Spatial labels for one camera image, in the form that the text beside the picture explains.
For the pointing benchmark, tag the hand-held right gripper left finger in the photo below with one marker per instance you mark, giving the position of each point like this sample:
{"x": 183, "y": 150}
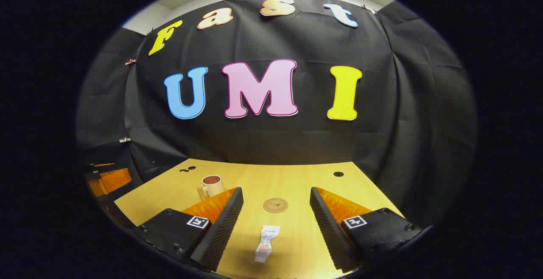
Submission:
{"x": 222, "y": 232}

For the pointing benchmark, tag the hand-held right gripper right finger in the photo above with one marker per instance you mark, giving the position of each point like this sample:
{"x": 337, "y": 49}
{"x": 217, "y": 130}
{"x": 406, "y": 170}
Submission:
{"x": 328, "y": 232}

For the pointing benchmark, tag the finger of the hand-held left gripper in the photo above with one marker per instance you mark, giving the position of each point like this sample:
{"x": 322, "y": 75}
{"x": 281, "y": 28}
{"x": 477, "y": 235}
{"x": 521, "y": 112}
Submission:
{"x": 112, "y": 180}

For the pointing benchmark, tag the beige cup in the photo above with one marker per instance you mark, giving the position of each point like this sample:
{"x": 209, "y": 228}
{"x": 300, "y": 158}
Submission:
{"x": 214, "y": 189}

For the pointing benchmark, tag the white toothpaste tube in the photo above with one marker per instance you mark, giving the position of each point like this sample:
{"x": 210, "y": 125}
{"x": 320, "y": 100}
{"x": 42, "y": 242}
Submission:
{"x": 266, "y": 243}

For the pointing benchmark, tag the round brown coaster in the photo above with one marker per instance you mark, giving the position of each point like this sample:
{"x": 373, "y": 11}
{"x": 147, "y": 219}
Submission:
{"x": 275, "y": 205}

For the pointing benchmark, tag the wooden desktop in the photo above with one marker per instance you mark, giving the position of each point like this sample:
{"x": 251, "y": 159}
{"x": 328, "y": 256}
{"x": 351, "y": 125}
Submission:
{"x": 292, "y": 181}

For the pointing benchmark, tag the black backdrop cloth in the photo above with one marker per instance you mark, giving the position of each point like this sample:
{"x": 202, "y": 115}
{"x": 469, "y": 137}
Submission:
{"x": 305, "y": 143}

